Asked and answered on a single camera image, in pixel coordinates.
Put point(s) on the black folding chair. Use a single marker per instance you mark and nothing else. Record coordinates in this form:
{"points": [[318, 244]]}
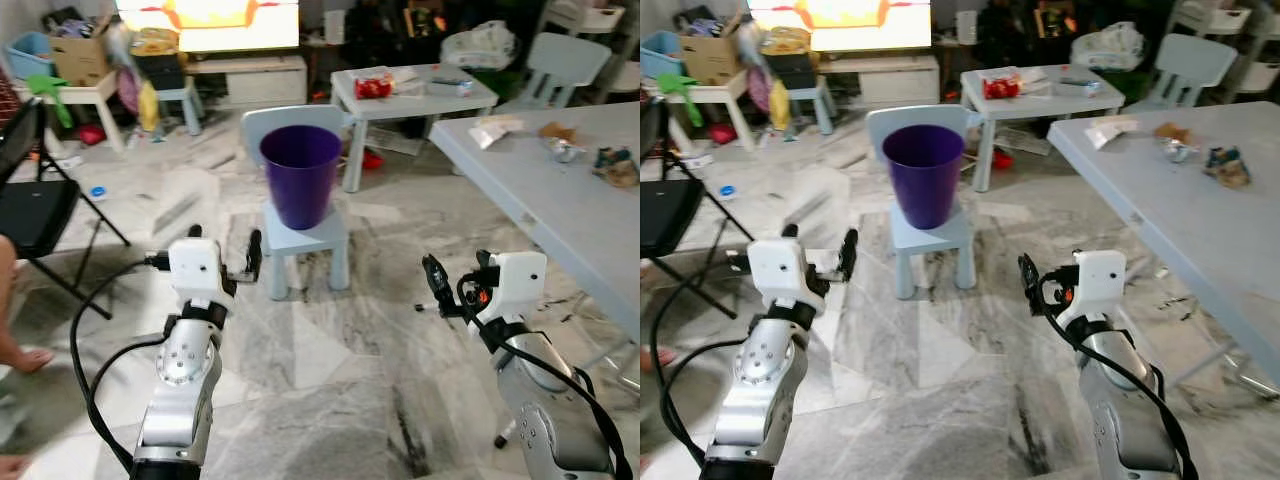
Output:
{"points": [[665, 215], [35, 215]]}

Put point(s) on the white plastic child chair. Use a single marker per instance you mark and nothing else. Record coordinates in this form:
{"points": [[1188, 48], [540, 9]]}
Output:
{"points": [[930, 245], [560, 60], [300, 245], [1190, 62]]}

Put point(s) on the green plastic toy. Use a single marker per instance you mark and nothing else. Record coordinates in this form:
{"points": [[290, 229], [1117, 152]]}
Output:
{"points": [[680, 88], [50, 90]]}

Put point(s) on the small red toy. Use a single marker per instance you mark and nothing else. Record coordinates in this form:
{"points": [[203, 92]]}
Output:
{"points": [[91, 135], [722, 135]]}

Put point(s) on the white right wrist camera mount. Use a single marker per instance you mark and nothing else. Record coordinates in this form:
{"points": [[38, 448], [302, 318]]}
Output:
{"points": [[1100, 275], [520, 275]]}

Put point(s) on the red plastic bowl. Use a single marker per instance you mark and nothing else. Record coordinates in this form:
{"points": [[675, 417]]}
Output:
{"points": [[1002, 160], [372, 160]]}

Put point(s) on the large white plastic table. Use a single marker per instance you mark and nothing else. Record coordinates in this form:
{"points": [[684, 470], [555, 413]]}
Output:
{"points": [[570, 210], [1200, 230]]}

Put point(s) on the yellow toy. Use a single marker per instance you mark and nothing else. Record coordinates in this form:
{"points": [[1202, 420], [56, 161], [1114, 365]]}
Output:
{"points": [[149, 108], [779, 106]]}

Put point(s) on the small white child table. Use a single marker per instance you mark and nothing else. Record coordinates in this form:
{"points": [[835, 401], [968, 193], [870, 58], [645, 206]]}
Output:
{"points": [[420, 100], [1050, 100]]}

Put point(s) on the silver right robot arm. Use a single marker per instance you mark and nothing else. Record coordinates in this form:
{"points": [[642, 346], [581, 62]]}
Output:
{"points": [[540, 400], [1120, 420]]}

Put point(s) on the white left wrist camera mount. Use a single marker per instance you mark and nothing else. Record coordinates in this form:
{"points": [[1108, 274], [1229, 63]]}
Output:
{"points": [[780, 270], [195, 265]]}

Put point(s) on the white crumpled pouch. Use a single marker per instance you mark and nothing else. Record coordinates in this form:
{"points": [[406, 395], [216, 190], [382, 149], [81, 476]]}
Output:
{"points": [[493, 130], [1108, 130]]}

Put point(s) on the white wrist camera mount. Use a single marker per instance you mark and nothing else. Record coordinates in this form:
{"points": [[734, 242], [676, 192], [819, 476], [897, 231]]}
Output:
{"points": [[1100, 275], [780, 270], [520, 275], [195, 265]]}

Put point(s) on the brown cardboard piece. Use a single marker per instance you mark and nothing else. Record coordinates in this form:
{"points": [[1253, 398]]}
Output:
{"points": [[557, 131], [1170, 132]]}

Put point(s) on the brown cardboard storage box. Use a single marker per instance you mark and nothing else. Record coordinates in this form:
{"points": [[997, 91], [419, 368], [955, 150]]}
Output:
{"points": [[710, 60], [80, 60]]}

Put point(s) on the purple plastic rubbish bin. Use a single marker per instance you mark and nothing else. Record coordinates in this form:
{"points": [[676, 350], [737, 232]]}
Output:
{"points": [[300, 185], [925, 185]]}

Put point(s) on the silver crumpled wrapper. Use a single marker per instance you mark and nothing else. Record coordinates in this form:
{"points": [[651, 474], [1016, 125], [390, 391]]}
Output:
{"points": [[1180, 151], [567, 151]]}

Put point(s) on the diaper pack plastic bag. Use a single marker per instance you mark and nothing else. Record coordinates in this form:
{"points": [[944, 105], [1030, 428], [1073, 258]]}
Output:
{"points": [[1108, 45], [480, 45]]}

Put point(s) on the light blue basket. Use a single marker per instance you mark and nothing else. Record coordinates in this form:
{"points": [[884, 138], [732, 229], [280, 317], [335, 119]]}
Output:
{"points": [[660, 55], [28, 55]]}

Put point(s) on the blue round lid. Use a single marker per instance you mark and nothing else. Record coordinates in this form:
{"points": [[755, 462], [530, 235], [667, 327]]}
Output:
{"points": [[727, 192], [97, 192]]}

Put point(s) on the white trolley shelf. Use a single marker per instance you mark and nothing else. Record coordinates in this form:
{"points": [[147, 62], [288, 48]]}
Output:
{"points": [[600, 18], [1225, 18]]}

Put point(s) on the white tv cabinet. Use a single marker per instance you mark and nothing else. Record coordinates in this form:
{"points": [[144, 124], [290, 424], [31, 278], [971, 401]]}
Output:
{"points": [[260, 85], [895, 85]]}

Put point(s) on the blue brown crumpled wrapper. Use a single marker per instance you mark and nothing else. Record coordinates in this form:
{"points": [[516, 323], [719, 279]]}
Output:
{"points": [[615, 168], [1228, 168]]}

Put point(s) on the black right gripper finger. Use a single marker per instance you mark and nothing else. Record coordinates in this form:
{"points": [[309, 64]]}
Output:
{"points": [[1075, 261], [485, 261], [436, 280], [1030, 278]]}

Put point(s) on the white box device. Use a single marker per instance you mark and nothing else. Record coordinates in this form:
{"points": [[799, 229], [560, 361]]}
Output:
{"points": [[966, 27], [335, 27]]}

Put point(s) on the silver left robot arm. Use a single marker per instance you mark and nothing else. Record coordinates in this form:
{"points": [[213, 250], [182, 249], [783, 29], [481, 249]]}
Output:
{"points": [[185, 370], [765, 370]]}

